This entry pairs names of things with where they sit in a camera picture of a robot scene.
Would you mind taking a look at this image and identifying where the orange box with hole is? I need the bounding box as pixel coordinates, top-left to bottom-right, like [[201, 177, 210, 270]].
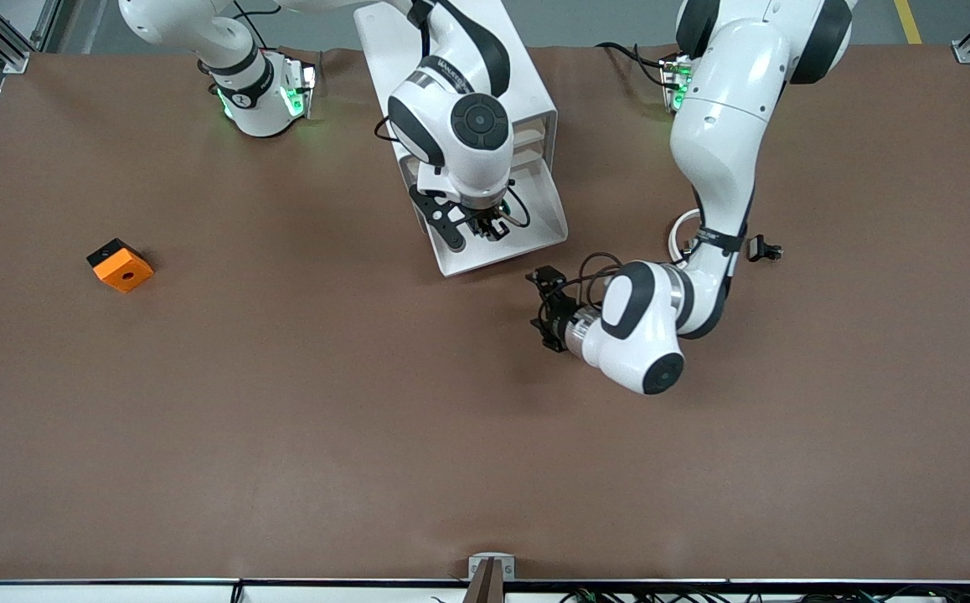
[[87, 239, 155, 294]]

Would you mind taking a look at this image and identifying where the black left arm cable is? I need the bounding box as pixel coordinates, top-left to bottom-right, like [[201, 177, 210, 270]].
[[573, 251, 624, 290]]

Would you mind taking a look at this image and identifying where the white curved plastic piece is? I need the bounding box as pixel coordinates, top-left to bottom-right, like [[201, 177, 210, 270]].
[[668, 209, 704, 265]]

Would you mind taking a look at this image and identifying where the white table edge rail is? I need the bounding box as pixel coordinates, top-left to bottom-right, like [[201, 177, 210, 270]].
[[0, 578, 970, 603]]

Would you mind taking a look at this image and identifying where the black base cable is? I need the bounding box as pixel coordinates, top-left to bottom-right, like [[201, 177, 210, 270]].
[[234, 0, 285, 53], [598, 42, 674, 85]]

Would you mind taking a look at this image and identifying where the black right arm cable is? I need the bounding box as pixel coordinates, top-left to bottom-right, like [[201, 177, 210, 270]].
[[374, 0, 534, 229]]

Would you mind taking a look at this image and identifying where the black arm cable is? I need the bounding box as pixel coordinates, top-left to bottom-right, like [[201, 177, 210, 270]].
[[573, 251, 624, 290], [374, 0, 534, 229]]

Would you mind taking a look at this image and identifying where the lowest white cabinet drawer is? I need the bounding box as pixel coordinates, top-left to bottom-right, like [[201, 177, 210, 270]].
[[405, 155, 570, 277]]

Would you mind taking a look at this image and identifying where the metal bracket with brown post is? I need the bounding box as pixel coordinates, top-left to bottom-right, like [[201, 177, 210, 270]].
[[467, 553, 517, 603]]

